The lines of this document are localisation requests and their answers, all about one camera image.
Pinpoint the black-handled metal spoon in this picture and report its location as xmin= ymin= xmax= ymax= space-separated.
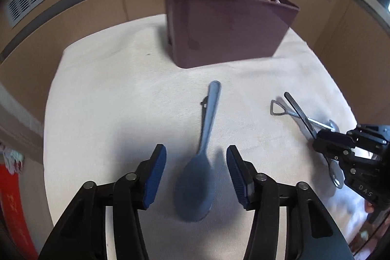
xmin=283 ymin=91 xmax=346 ymax=189

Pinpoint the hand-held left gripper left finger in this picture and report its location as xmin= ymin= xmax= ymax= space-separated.
xmin=38 ymin=144 xmax=167 ymax=260

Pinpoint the patterned cloth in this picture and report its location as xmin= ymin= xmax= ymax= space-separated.
xmin=0 ymin=146 xmax=25 ymax=175

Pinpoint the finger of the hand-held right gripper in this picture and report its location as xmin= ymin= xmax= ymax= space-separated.
xmin=312 ymin=130 xmax=360 ymax=161
xmin=347 ymin=124 xmax=390 ymax=145

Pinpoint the white tablecloth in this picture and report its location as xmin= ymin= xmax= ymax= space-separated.
xmin=43 ymin=14 xmax=371 ymax=260

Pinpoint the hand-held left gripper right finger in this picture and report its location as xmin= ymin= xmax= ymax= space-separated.
xmin=226 ymin=145 xmax=351 ymax=260

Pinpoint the grey silicone spoon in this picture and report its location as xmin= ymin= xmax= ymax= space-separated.
xmin=173 ymin=80 xmax=221 ymax=222

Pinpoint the red bag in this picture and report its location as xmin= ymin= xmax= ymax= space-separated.
xmin=0 ymin=164 xmax=37 ymax=260

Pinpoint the maroon utensil holder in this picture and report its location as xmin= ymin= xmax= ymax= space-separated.
xmin=163 ymin=0 xmax=300 ymax=69

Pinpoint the metal spoon with loop handle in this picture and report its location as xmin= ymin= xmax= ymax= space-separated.
xmin=270 ymin=99 xmax=340 ymax=134

